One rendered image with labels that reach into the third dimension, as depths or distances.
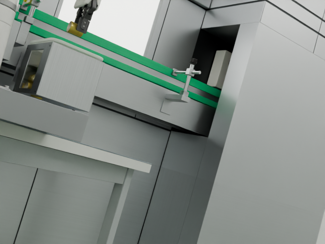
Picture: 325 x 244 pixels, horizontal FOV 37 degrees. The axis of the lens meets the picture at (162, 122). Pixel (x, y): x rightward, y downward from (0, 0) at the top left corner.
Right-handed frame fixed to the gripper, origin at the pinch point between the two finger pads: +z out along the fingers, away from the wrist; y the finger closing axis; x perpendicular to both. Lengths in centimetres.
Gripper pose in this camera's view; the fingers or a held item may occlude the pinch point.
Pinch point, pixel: (80, 26)
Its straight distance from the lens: 151.5
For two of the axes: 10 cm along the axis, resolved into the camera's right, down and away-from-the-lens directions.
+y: 4.9, 0.7, -8.7
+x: 8.2, 3.1, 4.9
